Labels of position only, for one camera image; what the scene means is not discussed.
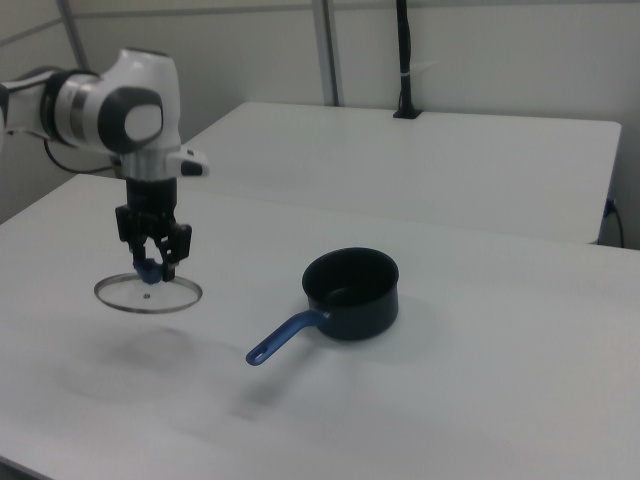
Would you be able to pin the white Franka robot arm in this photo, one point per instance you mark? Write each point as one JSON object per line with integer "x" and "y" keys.
{"x": 140, "y": 75}

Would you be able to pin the glass lid with blue knob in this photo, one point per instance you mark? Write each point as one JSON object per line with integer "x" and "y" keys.
{"x": 148, "y": 274}

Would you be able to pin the white side table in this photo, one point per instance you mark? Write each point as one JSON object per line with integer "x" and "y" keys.
{"x": 400, "y": 165}

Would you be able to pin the grey metal partition post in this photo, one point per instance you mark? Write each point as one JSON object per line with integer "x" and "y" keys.
{"x": 327, "y": 50}
{"x": 75, "y": 35}

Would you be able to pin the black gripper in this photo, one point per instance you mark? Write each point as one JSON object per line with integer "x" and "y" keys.
{"x": 151, "y": 197}

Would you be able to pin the black camera pole with zip tie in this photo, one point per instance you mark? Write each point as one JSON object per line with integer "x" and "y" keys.
{"x": 404, "y": 50}

